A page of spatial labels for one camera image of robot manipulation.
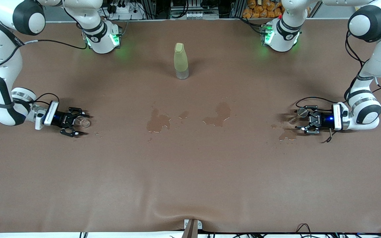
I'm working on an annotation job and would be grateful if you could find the metal double jigger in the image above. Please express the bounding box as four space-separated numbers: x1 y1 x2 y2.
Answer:
290 107 308 125

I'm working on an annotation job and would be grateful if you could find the clear glass beaker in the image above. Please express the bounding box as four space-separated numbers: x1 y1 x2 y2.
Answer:
75 114 92 129

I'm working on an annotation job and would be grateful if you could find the orange snack bags pile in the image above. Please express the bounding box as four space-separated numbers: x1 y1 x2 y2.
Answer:
242 0 287 19

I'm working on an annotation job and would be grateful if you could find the white power strip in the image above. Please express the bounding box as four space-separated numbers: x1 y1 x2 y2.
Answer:
111 4 145 20

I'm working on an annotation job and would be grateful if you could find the green sleeved glass bottle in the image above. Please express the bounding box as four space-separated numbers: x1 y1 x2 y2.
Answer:
174 42 190 80

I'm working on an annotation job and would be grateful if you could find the brown table mat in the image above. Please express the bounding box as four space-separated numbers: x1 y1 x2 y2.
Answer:
0 18 381 233

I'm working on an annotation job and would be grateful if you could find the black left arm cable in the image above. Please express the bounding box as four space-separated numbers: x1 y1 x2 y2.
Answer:
291 30 381 143

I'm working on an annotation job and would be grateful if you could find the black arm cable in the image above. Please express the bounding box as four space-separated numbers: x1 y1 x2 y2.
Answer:
0 20 88 107
291 30 381 143

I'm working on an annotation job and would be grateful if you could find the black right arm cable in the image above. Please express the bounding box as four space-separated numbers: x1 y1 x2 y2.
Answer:
0 20 88 107

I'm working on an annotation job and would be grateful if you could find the black looped floor cable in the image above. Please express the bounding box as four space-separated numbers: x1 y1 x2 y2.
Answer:
296 223 312 238

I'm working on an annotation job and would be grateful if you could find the metal table edge bracket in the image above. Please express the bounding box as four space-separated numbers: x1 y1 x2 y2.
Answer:
184 219 203 238

